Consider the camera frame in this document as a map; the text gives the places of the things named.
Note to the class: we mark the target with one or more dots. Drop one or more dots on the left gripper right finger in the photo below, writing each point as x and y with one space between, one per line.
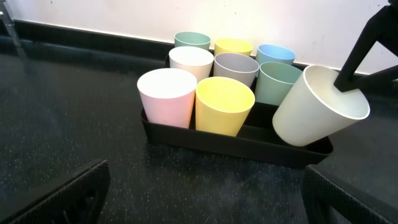
335 202

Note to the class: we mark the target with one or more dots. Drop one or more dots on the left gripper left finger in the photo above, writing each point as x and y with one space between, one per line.
68 199

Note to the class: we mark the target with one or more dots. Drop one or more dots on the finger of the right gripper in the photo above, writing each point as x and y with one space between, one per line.
367 40

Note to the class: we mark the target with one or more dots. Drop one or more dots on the white cup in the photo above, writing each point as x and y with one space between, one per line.
191 59
304 115

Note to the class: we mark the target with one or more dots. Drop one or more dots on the pink cup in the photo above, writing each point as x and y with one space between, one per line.
168 102

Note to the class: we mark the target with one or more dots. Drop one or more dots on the yellow cup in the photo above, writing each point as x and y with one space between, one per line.
220 109
233 46

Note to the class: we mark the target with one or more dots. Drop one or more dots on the blue cup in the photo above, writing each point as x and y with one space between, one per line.
275 53

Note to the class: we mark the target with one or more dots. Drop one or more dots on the green cup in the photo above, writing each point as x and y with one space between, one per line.
192 39
273 84

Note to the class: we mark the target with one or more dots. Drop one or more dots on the black tray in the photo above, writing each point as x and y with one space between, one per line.
248 146

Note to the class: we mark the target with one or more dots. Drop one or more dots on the grey cup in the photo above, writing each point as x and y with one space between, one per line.
236 65

